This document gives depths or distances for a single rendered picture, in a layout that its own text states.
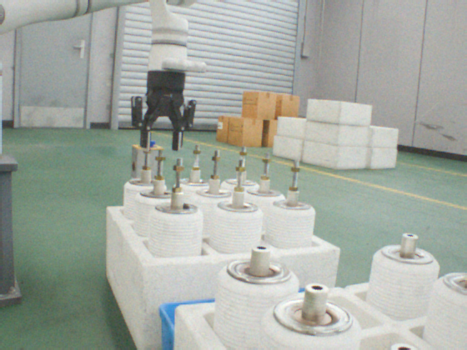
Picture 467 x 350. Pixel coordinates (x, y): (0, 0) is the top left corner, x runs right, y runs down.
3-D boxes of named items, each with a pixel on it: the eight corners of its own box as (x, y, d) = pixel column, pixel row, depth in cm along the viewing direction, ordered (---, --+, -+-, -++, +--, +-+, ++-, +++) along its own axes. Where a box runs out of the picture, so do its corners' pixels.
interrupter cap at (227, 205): (221, 213, 78) (221, 209, 78) (213, 203, 85) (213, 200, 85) (262, 214, 80) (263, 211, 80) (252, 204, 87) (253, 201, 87)
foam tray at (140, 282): (142, 361, 72) (143, 265, 69) (106, 276, 106) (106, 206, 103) (328, 329, 88) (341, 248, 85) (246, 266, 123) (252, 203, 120)
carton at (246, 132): (261, 147, 482) (263, 119, 477) (242, 147, 469) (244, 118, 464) (245, 143, 507) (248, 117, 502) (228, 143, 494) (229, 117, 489)
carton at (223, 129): (237, 141, 535) (239, 116, 530) (248, 143, 515) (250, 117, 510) (215, 141, 519) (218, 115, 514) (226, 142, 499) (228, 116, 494)
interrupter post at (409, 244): (406, 261, 59) (410, 238, 58) (394, 255, 61) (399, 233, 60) (418, 259, 59) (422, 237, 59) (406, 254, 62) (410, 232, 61)
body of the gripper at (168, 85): (174, 71, 90) (171, 116, 91) (138, 67, 84) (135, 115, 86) (195, 70, 84) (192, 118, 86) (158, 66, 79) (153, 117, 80)
